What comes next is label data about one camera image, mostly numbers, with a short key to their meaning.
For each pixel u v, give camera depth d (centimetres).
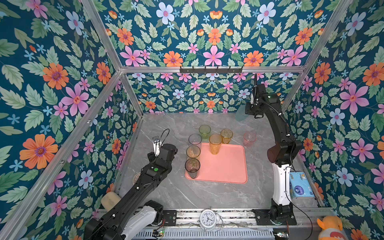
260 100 65
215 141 95
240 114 86
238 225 72
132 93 108
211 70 94
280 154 58
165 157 59
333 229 67
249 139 101
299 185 78
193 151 88
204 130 101
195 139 95
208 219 70
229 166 93
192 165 79
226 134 105
